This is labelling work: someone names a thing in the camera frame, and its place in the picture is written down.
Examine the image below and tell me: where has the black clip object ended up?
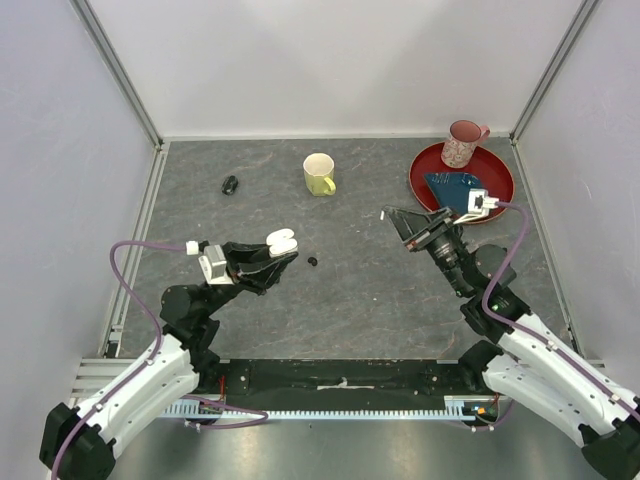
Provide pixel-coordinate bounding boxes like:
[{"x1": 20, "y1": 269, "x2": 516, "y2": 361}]
[{"x1": 221, "y1": 175, "x2": 239, "y2": 196}]

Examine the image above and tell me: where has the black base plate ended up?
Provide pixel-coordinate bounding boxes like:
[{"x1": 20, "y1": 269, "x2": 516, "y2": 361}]
[{"x1": 195, "y1": 359, "x2": 495, "y2": 410}]

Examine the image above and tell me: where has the white earbud charging case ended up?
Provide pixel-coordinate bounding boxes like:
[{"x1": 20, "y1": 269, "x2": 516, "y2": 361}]
[{"x1": 265, "y1": 228, "x2": 298, "y2": 258}]

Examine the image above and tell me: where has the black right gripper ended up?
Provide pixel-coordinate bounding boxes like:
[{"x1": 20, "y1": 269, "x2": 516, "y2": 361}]
[{"x1": 383, "y1": 205, "x2": 472, "y2": 297}]

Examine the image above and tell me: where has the left aluminium frame post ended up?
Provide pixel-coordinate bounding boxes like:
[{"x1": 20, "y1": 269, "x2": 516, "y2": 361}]
[{"x1": 69, "y1": 0, "x2": 163, "y2": 149}]

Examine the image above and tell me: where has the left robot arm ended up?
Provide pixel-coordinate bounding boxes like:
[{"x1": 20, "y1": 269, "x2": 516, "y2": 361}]
[{"x1": 39, "y1": 229, "x2": 298, "y2": 479}]

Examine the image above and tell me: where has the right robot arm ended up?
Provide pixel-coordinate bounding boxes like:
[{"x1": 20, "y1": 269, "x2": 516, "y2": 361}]
[{"x1": 381, "y1": 206, "x2": 639, "y2": 479}]

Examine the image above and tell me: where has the blue leaf-shaped dish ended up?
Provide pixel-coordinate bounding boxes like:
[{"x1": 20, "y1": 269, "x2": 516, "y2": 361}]
[{"x1": 424, "y1": 172, "x2": 485, "y2": 215}]

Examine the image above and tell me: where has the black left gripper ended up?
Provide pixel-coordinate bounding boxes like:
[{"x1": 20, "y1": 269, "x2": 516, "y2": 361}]
[{"x1": 202, "y1": 239, "x2": 299, "y2": 317}]

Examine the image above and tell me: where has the right aluminium frame post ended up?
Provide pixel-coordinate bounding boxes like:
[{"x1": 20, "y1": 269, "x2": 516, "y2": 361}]
[{"x1": 509, "y1": 0, "x2": 601, "y2": 145}]

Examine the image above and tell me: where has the red round tray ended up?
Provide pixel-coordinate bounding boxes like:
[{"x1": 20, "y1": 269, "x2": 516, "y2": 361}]
[{"x1": 408, "y1": 142, "x2": 515, "y2": 211}]

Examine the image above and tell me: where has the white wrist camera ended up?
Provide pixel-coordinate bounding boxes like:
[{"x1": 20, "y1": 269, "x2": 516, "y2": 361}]
[
  {"x1": 454, "y1": 189, "x2": 499, "y2": 224},
  {"x1": 185, "y1": 240, "x2": 233, "y2": 285}
]

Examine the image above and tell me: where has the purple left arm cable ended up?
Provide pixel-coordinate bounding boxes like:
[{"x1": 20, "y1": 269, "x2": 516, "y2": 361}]
[{"x1": 49, "y1": 240, "x2": 271, "y2": 480}]

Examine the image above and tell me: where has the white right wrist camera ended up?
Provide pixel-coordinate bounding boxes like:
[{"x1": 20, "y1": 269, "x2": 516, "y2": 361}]
[{"x1": 454, "y1": 189, "x2": 499, "y2": 224}]

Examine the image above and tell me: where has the yellow-green ceramic mug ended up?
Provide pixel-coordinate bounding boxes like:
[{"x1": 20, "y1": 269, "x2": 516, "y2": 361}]
[{"x1": 303, "y1": 153, "x2": 336, "y2": 196}]

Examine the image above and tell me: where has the light blue cable duct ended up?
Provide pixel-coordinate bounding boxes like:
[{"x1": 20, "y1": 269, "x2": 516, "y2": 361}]
[{"x1": 157, "y1": 398, "x2": 498, "y2": 424}]

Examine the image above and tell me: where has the pink patterned mug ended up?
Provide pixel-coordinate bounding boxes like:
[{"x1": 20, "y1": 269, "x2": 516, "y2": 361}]
[{"x1": 441, "y1": 120, "x2": 491, "y2": 169}]

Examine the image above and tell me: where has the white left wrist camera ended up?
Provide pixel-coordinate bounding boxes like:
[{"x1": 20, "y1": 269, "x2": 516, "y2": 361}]
[{"x1": 185, "y1": 240, "x2": 233, "y2": 285}]

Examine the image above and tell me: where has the aluminium frame post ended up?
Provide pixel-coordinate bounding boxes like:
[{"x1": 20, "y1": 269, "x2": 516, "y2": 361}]
[
  {"x1": 509, "y1": 0, "x2": 601, "y2": 145},
  {"x1": 69, "y1": 0, "x2": 163, "y2": 149}
]

